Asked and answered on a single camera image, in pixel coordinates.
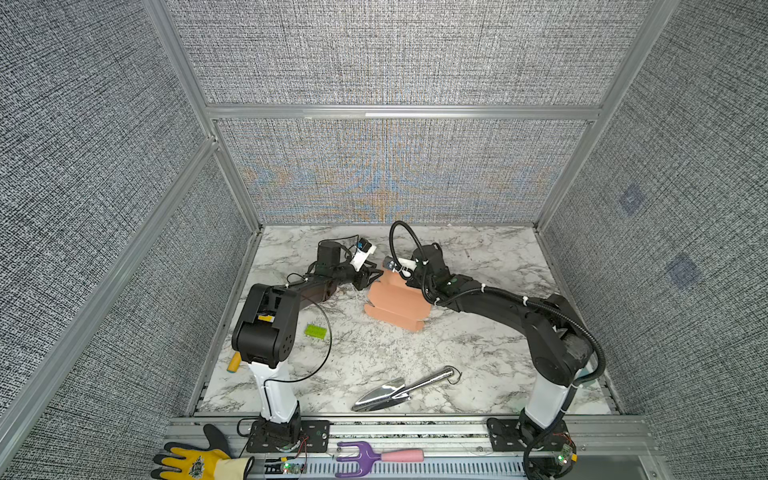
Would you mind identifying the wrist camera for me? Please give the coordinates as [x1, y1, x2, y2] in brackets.
[382, 256, 417, 272]
[351, 237, 377, 271]

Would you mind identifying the small green tag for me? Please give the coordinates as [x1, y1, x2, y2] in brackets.
[304, 324, 328, 340]

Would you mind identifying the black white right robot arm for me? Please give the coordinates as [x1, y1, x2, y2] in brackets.
[388, 220, 607, 435]

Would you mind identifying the purple pink garden fork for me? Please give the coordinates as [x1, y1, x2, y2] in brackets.
[335, 441, 425, 479]

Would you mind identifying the yellow toy shovel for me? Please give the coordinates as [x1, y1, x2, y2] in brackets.
[226, 352, 242, 373]

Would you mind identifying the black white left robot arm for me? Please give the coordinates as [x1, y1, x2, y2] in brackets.
[231, 236, 383, 430]

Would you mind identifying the silver metal garden trowel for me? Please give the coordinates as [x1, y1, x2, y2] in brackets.
[351, 365, 462, 412]

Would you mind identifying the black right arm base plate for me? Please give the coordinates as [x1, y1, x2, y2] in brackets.
[486, 416, 543, 452]

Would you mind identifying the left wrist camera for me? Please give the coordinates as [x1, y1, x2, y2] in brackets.
[351, 237, 377, 271]

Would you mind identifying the yellow black work glove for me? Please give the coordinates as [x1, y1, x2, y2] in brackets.
[150, 424, 254, 480]

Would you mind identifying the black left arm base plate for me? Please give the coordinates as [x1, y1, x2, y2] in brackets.
[245, 418, 331, 454]

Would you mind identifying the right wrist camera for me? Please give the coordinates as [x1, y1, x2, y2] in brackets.
[382, 256, 417, 272]

